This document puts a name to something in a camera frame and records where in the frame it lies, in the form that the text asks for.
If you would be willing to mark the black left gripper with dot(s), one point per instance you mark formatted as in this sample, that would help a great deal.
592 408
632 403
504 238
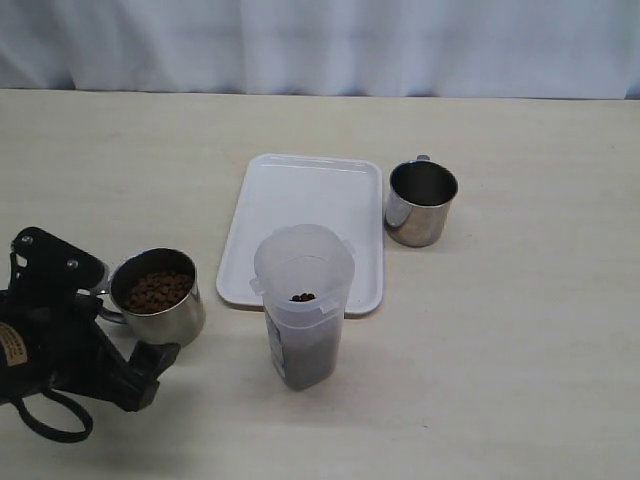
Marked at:
66 350

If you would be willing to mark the steel mug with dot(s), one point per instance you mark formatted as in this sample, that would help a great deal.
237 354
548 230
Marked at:
180 324
420 196

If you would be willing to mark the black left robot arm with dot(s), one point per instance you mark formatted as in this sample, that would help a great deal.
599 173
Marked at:
12 349

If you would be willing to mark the clear plastic tall container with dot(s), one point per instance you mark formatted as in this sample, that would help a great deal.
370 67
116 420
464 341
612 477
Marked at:
303 273

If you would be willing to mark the white plastic tray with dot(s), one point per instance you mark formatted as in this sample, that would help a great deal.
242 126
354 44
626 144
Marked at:
278 190

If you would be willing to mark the white backdrop curtain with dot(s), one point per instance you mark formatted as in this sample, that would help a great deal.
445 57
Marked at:
531 49

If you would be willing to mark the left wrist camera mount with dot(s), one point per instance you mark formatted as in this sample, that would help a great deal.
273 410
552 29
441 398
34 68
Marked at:
56 262

